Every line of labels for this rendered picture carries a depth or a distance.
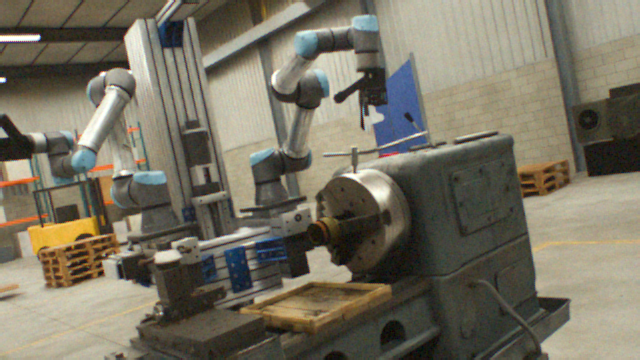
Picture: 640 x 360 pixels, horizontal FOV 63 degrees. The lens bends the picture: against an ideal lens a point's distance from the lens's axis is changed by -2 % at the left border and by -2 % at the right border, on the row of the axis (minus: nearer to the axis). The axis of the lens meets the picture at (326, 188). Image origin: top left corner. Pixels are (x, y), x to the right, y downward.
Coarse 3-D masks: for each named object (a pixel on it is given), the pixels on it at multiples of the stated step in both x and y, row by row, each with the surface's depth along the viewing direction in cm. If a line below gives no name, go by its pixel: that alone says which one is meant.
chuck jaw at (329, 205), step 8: (320, 192) 172; (328, 192) 173; (320, 200) 173; (328, 200) 171; (336, 200) 172; (320, 208) 170; (328, 208) 168; (336, 208) 170; (320, 216) 168; (336, 216) 168; (344, 216) 174
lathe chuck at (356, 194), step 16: (336, 176) 171; (352, 176) 166; (368, 176) 168; (336, 192) 172; (352, 192) 166; (368, 192) 161; (384, 192) 163; (352, 208) 168; (368, 208) 163; (384, 208) 160; (400, 208) 164; (400, 224) 164; (352, 240) 171; (368, 240) 165; (384, 240) 160; (400, 240) 165; (352, 256) 172; (368, 256) 167; (384, 256) 164
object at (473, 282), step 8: (472, 280) 175; (480, 280) 173; (472, 288) 176; (488, 288) 171; (496, 296) 171; (504, 304) 171; (512, 312) 171; (520, 320) 171; (528, 328) 172; (536, 336) 174; (536, 344) 174; (536, 352) 176
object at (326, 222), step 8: (328, 216) 164; (312, 224) 161; (320, 224) 160; (328, 224) 161; (336, 224) 162; (312, 232) 165; (320, 232) 159; (328, 232) 160; (336, 232) 162; (312, 240) 163; (320, 240) 160; (328, 240) 161; (336, 240) 163
